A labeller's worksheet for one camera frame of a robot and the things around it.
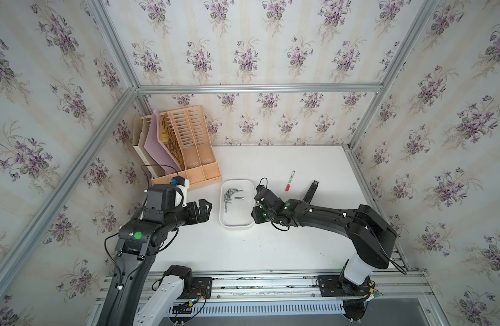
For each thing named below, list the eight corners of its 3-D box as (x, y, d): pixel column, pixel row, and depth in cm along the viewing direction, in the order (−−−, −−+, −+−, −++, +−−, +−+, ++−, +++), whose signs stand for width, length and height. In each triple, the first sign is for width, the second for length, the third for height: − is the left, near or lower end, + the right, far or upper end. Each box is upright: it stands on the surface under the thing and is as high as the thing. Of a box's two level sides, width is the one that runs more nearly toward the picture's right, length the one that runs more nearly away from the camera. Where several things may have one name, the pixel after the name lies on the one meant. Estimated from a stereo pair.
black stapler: (302, 201, 98) (303, 199, 97) (312, 182, 106) (313, 179, 104) (308, 205, 97) (310, 202, 95) (319, 185, 105) (320, 182, 103)
